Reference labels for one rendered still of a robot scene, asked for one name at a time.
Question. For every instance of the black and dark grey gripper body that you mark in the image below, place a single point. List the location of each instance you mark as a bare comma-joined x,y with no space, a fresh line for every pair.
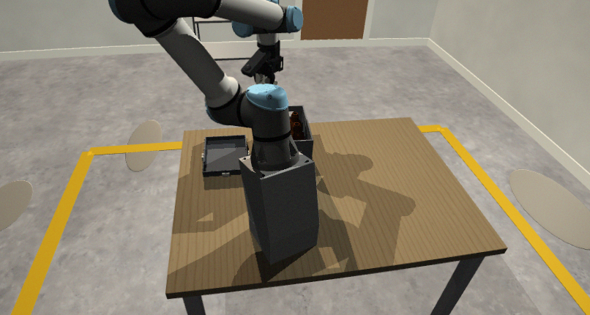
273,60

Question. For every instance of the black divided crate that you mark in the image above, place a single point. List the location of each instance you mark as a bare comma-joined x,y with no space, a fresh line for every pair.
304,146

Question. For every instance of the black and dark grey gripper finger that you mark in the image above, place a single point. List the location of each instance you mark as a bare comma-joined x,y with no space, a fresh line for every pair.
259,79
271,78

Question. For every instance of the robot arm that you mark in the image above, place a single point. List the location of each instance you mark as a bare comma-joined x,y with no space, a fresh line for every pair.
264,107

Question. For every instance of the brown glass bottle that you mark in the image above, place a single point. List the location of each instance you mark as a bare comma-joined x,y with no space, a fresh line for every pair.
296,133
295,118

